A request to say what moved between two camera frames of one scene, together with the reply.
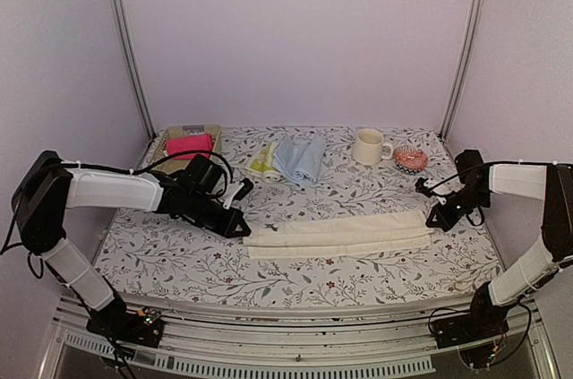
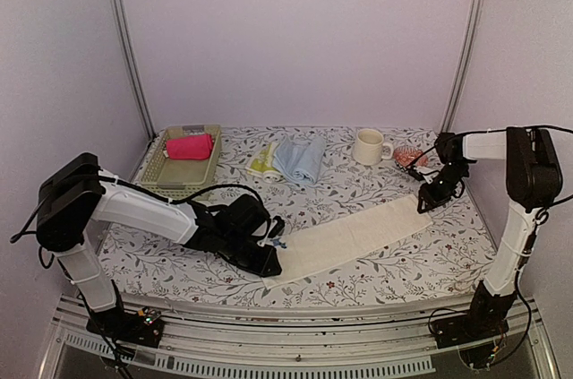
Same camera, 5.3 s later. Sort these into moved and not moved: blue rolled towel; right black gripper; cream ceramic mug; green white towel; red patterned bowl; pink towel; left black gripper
Moved: left black gripper; right black gripper
Not moved: red patterned bowl; green white towel; pink towel; blue rolled towel; cream ceramic mug
